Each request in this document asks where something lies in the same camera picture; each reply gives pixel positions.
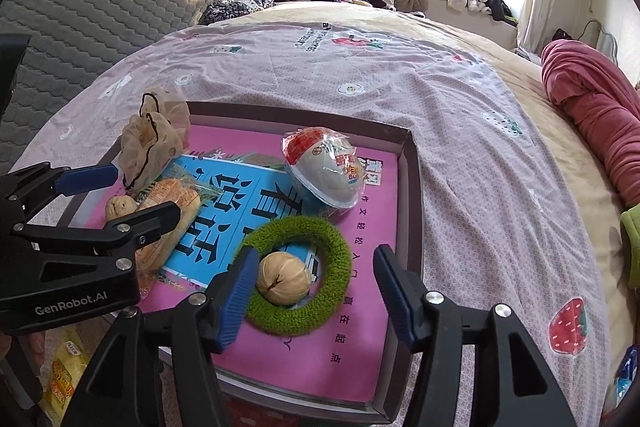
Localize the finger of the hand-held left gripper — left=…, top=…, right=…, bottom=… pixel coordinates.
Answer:
left=15, top=201, right=182, bottom=273
left=0, top=162, right=120, bottom=228

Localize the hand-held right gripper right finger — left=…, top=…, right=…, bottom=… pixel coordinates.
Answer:
left=372, top=244, right=578, bottom=427

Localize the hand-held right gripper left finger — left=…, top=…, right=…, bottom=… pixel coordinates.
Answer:
left=60, top=249, right=261, bottom=427

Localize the large yellow snack packet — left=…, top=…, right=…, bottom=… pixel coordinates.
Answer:
left=132, top=177, right=201, bottom=273

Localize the small walnut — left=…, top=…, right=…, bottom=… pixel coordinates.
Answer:
left=105, top=194, right=138, bottom=222

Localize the large walnut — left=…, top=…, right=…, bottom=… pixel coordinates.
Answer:
left=256, top=252, right=312, bottom=306

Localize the green fuzzy ring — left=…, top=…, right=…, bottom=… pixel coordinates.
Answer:
left=235, top=216, right=352, bottom=337

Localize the dark tray with pink print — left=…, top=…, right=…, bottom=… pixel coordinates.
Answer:
left=10, top=101, right=426, bottom=425

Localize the beige mesh pouch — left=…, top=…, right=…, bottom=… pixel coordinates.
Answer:
left=119, top=93, right=191, bottom=192

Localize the small yellow snack packet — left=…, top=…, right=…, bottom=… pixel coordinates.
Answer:
left=40, top=327, right=93, bottom=425

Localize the wrapped jelly cup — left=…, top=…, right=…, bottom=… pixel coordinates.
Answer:
left=281, top=127, right=362, bottom=211

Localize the dark floral cloth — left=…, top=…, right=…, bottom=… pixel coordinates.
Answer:
left=200, top=0, right=276, bottom=25

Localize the blue snack packet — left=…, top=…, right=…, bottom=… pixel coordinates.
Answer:
left=602, top=344, right=640, bottom=415

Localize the green cloth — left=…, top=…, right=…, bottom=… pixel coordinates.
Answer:
left=620, top=202, right=640, bottom=288

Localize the red blanket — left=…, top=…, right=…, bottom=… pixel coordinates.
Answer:
left=541, top=39, right=640, bottom=208

